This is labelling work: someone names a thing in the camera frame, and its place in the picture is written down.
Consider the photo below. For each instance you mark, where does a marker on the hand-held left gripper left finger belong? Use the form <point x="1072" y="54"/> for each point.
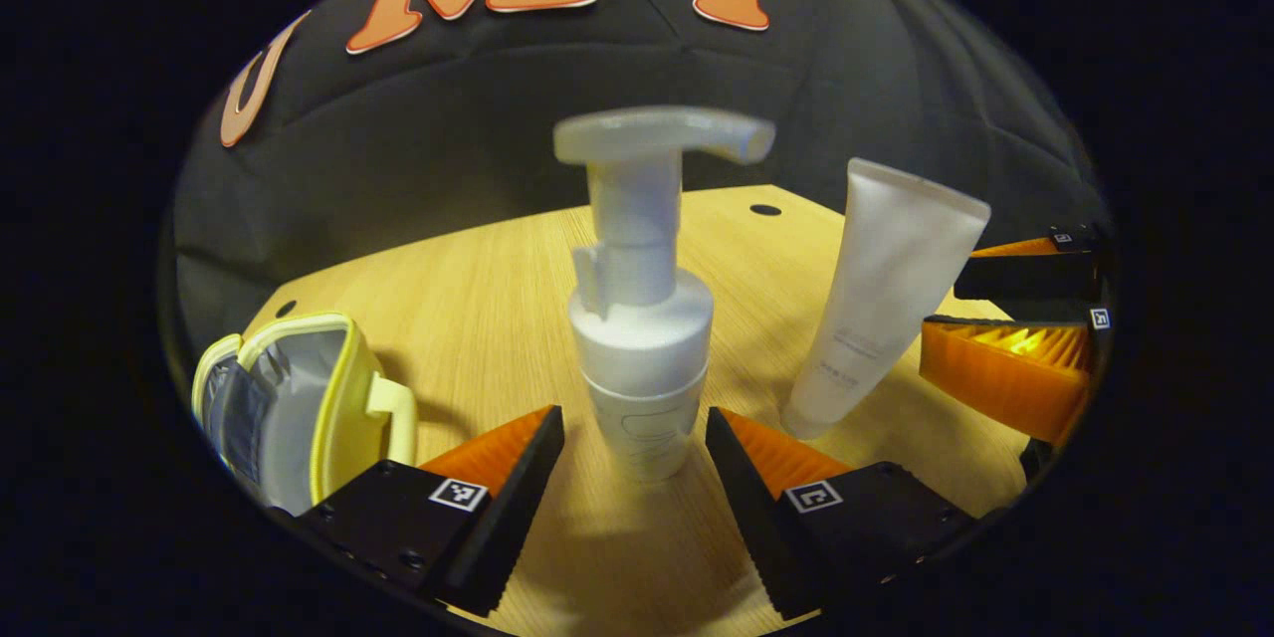
<point x="518" y="518"/>

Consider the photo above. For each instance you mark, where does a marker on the pale yellow small suitcase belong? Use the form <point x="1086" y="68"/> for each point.
<point x="299" y="408"/>

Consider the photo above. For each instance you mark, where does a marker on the white squeeze tube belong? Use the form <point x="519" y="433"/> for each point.
<point x="886" y="279"/>

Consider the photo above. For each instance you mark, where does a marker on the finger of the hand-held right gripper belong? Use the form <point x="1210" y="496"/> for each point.
<point x="995" y="368"/>
<point x="1025" y="277"/>

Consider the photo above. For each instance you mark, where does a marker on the white pump bottle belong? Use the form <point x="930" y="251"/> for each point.
<point x="642" y="338"/>

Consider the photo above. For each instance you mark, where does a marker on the black backdrop cloth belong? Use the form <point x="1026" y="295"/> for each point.
<point x="876" y="70"/>

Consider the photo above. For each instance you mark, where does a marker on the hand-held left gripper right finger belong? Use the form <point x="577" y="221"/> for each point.
<point x="746" y="518"/>

